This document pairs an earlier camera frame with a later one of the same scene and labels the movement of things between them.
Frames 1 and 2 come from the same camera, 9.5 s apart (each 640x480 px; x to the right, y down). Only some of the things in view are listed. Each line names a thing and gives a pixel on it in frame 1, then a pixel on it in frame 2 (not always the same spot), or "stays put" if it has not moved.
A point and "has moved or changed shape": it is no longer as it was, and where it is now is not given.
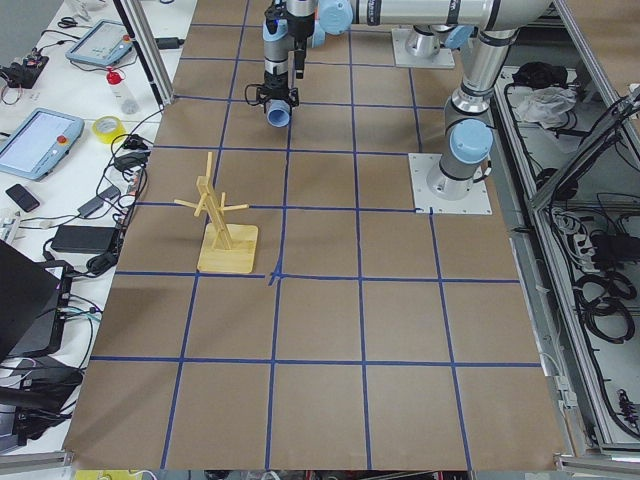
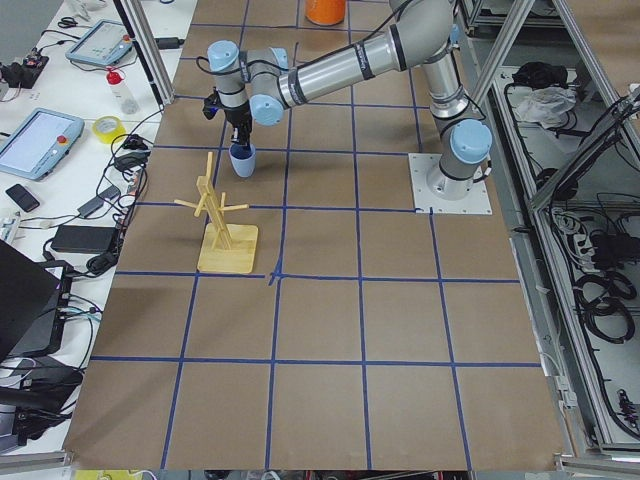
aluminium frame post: x=150 y=49 stays put
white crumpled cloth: x=548 y=105 stays put
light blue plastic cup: x=278 y=112 has moved or changed shape
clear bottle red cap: x=122 y=93 stays put
